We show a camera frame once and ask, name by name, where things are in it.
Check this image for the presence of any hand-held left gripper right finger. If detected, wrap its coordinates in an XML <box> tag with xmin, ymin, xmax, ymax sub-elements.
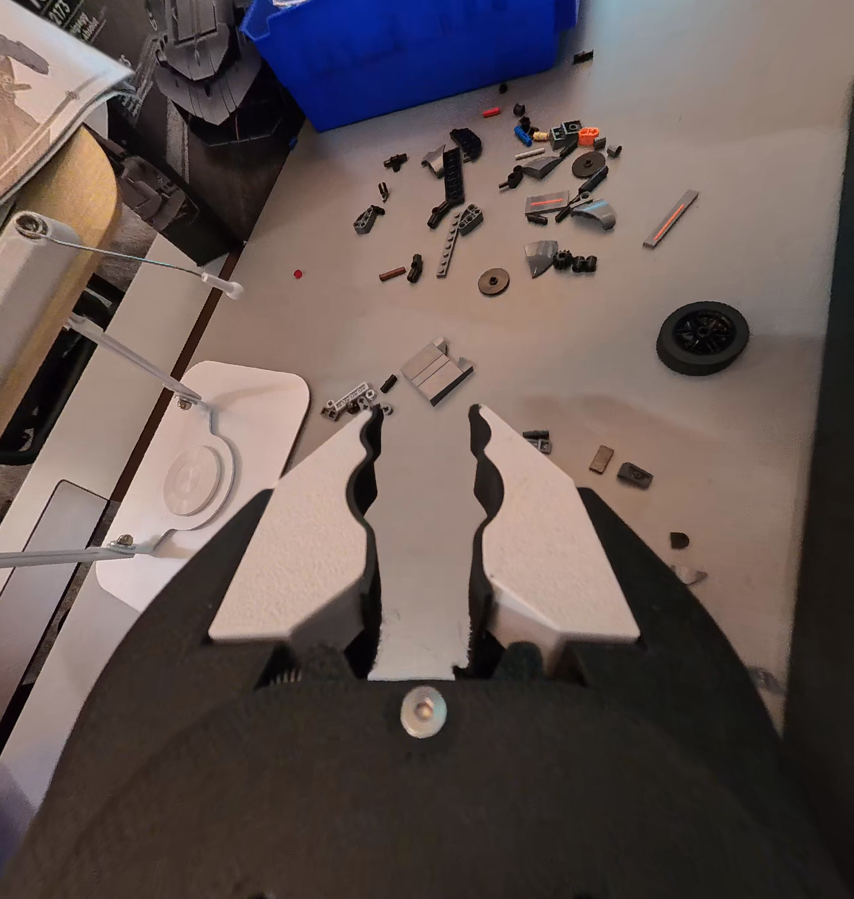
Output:
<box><xmin>467</xmin><ymin>404</ymin><xmax>642</xmax><ymax>664</ymax></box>

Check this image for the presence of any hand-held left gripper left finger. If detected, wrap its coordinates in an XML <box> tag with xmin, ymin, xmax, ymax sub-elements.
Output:
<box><xmin>208</xmin><ymin>407</ymin><xmax>386</xmax><ymax>678</ymax></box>

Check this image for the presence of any cluster of small lego connectors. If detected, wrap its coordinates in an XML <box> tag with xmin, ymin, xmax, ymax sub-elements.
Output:
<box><xmin>320</xmin><ymin>376</ymin><xmax>398</xmax><ymax>422</ymax></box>

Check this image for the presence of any dark grey lego panel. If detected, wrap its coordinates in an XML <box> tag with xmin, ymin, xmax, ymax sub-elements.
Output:
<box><xmin>400</xmin><ymin>337</ymin><xmax>476</xmax><ymax>407</ymax></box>

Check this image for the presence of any black lego wheel with rim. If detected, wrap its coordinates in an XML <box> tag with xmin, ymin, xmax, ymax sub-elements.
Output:
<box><xmin>656</xmin><ymin>301</ymin><xmax>750</xmax><ymax>376</ymax></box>

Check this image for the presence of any pile of loose lego pieces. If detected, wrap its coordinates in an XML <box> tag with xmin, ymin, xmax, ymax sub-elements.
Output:
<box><xmin>353</xmin><ymin>49</ymin><xmax>623</xmax><ymax>283</ymax></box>

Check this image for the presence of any black lego set box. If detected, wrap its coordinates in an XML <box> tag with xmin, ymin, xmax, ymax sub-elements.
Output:
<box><xmin>107</xmin><ymin>0</ymin><xmax>305</xmax><ymax>264</ymax></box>

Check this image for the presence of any lego instruction booklet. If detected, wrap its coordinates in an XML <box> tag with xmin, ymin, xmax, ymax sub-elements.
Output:
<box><xmin>0</xmin><ymin>0</ymin><xmax>136</xmax><ymax>226</ymax></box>

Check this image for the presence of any wooden and white book stand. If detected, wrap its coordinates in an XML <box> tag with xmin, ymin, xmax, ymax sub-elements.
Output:
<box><xmin>0</xmin><ymin>126</ymin><xmax>237</xmax><ymax>573</ymax></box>

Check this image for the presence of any blue plastic storage bin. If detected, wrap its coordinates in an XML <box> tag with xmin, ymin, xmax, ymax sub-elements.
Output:
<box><xmin>241</xmin><ymin>0</ymin><xmax>582</xmax><ymax>133</ymax></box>

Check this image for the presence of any white-tipped page holder wire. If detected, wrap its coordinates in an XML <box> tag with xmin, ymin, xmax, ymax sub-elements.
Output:
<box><xmin>16</xmin><ymin>214</ymin><xmax>244</xmax><ymax>302</ymax></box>

